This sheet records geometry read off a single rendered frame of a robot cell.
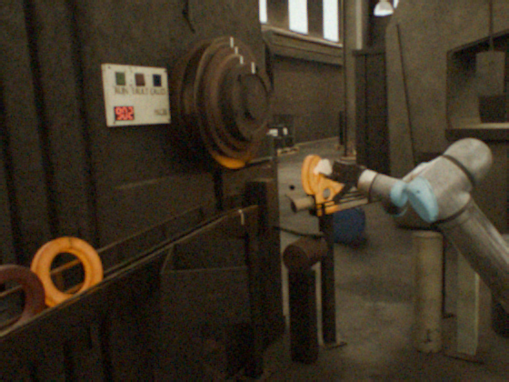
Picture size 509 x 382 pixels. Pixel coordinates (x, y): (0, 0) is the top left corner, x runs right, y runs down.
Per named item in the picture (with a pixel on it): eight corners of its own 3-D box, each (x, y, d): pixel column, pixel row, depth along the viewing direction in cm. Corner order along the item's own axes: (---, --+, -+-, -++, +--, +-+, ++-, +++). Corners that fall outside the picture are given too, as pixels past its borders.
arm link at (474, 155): (485, 121, 124) (418, 160, 191) (447, 152, 124) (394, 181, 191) (518, 155, 123) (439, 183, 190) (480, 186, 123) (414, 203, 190)
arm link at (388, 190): (402, 212, 177) (400, 202, 168) (370, 200, 182) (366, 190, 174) (412, 190, 179) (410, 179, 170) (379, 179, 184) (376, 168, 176)
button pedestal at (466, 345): (442, 358, 207) (444, 217, 198) (453, 336, 227) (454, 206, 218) (484, 367, 199) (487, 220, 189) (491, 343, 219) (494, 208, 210)
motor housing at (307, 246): (284, 362, 210) (279, 243, 201) (305, 341, 228) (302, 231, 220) (311, 369, 203) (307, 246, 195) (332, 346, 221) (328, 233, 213)
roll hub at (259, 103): (223, 145, 165) (218, 61, 160) (264, 139, 188) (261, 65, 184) (236, 145, 162) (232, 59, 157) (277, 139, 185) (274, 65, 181)
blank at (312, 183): (299, 159, 184) (306, 159, 182) (315, 152, 197) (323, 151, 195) (303, 198, 187) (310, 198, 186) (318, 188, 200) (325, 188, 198)
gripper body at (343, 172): (339, 157, 188) (368, 166, 183) (334, 178, 191) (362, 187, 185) (332, 159, 182) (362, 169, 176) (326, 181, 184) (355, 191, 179)
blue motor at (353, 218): (326, 247, 381) (325, 205, 375) (330, 229, 436) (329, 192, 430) (366, 247, 374) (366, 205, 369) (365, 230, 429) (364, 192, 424)
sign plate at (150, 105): (107, 125, 146) (101, 65, 143) (165, 122, 167) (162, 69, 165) (113, 125, 144) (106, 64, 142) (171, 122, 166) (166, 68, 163)
